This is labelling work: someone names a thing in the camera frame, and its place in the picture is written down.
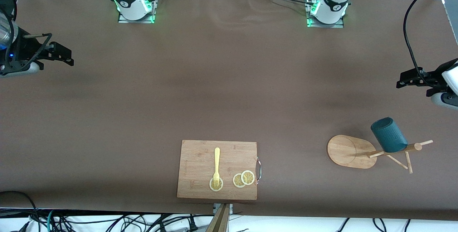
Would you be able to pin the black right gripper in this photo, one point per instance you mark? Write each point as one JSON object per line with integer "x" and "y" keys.
{"x": 22, "y": 51}

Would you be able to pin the teal mug with yellow inside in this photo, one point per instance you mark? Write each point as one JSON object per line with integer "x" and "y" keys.
{"x": 388, "y": 135}

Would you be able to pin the brown table cover sheet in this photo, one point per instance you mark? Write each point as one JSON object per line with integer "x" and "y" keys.
{"x": 229, "y": 63}

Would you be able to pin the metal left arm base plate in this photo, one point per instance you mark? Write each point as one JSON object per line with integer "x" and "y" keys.
{"x": 338, "y": 25}

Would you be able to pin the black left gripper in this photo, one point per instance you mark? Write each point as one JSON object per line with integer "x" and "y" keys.
{"x": 430, "y": 78}

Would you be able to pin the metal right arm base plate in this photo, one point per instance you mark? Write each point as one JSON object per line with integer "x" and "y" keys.
{"x": 123, "y": 19}

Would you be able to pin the yellow plastic fork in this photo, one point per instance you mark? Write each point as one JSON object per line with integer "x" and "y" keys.
{"x": 217, "y": 160}

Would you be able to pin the wooden post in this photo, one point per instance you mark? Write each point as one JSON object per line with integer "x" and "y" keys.
{"x": 219, "y": 221}

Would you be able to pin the wooden cup rack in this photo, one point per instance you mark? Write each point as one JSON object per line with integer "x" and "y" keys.
{"x": 345, "y": 151}

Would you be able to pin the bamboo cutting board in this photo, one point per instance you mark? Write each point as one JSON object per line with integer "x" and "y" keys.
{"x": 200, "y": 164}

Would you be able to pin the lemon slice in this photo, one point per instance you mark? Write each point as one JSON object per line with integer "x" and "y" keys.
{"x": 248, "y": 177}
{"x": 237, "y": 181}
{"x": 212, "y": 187}

